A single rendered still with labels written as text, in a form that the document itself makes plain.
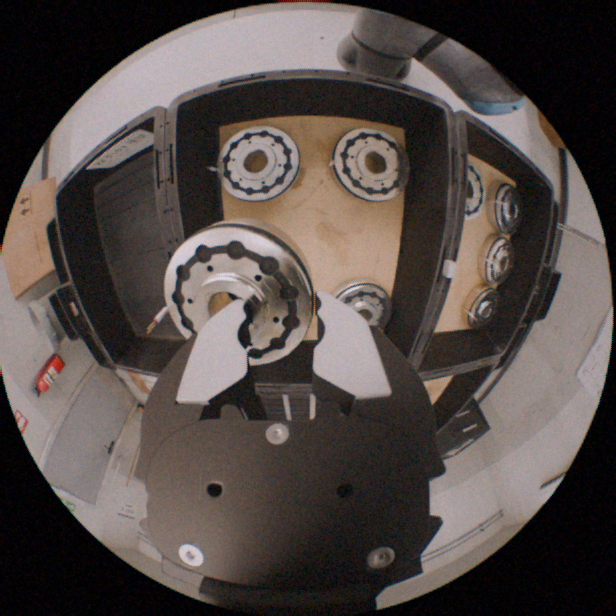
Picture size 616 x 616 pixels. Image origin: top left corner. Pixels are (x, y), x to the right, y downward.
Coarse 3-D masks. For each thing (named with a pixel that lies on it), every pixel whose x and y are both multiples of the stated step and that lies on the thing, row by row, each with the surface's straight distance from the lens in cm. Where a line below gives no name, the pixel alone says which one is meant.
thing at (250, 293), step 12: (216, 276) 12; (228, 276) 11; (240, 276) 11; (204, 288) 12; (216, 288) 12; (228, 288) 11; (240, 288) 11; (252, 288) 11; (204, 300) 12; (252, 300) 11; (264, 300) 11; (204, 312) 13; (252, 312) 12; (264, 312) 11; (204, 324) 13; (252, 324) 12; (264, 324) 12; (252, 336) 13
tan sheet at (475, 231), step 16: (480, 160) 44; (496, 176) 48; (464, 224) 40; (480, 224) 43; (464, 240) 40; (480, 240) 44; (464, 256) 42; (464, 272) 43; (464, 288) 45; (448, 304) 44; (448, 320) 47
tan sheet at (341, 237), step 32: (224, 128) 32; (288, 128) 30; (320, 128) 30; (352, 128) 31; (384, 128) 33; (256, 160) 29; (320, 160) 29; (224, 192) 30; (288, 192) 28; (320, 192) 28; (288, 224) 28; (320, 224) 28; (352, 224) 29; (384, 224) 31; (320, 256) 29; (352, 256) 30; (384, 256) 32; (320, 288) 31; (384, 288) 34
